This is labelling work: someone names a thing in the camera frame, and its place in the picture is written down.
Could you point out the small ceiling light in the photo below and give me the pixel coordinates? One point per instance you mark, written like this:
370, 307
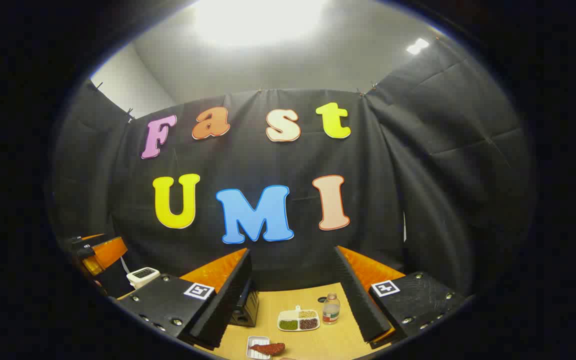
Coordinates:
417, 46

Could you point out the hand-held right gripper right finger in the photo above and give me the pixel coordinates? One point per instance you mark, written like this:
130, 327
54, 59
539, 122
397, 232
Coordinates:
358, 300

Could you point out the white divided bean dish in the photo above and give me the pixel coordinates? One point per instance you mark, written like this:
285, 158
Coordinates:
298, 320

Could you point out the clear plastic drink bottle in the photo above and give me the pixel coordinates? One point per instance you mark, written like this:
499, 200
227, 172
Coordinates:
331, 312

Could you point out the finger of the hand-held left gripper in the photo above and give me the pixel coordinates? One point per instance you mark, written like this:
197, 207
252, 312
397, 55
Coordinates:
110, 252

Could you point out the black backdrop cloth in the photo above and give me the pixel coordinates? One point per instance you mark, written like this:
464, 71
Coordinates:
268, 165

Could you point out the white slotted tray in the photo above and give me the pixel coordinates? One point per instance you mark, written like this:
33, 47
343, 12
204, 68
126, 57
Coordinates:
255, 341

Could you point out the red meat piece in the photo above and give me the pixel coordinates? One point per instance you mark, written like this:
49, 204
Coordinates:
268, 348

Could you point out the large ceiling light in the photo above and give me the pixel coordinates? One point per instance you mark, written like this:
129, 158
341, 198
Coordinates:
258, 20

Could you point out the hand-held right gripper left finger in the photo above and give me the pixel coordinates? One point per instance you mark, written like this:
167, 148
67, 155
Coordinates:
228, 300

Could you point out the black electric oven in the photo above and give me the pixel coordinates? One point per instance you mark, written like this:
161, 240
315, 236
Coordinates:
245, 310

